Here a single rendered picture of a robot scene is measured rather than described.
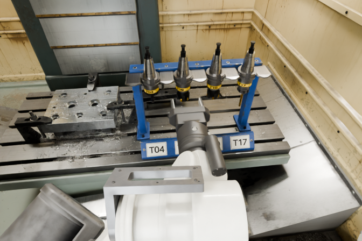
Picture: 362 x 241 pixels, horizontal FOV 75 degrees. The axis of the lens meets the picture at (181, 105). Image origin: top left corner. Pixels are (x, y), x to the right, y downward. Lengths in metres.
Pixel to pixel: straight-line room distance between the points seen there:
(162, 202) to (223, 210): 0.05
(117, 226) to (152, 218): 0.03
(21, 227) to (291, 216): 0.90
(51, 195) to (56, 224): 0.04
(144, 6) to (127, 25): 0.13
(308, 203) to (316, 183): 0.09
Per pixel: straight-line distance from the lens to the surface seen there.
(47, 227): 0.40
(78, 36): 1.37
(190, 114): 0.66
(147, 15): 1.32
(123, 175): 0.24
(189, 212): 0.22
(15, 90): 2.16
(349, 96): 1.05
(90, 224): 0.39
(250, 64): 0.81
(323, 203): 1.09
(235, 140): 0.97
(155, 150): 0.93
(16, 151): 1.17
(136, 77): 0.80
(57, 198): 0.40
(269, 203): 1.10
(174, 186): 0.21
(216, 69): 0.78
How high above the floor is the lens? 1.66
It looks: 41 degrees down
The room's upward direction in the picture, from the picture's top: straight up
